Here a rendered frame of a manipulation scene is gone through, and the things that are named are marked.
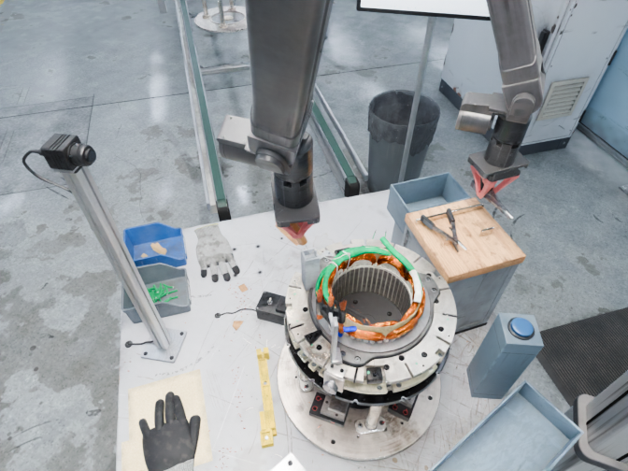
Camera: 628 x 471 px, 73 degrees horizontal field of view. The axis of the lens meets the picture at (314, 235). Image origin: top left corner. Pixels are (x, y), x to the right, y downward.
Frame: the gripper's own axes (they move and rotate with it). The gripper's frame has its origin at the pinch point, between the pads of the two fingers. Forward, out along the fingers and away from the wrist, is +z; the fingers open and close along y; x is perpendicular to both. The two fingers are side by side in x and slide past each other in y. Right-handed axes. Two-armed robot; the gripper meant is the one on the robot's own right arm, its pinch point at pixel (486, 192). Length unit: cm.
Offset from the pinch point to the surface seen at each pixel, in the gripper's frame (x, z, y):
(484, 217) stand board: -0.7, 9.4, -3.1
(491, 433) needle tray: 40.7, 12.1, 22.0
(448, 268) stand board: 10.2, 8.8, 13.1
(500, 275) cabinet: 12.1, 14.8, -0.5
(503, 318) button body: 22.8, 12.0, 7.3
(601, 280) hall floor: -23, 119, -122
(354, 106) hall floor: -223, 121, -67
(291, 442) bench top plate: 24, 36, 53
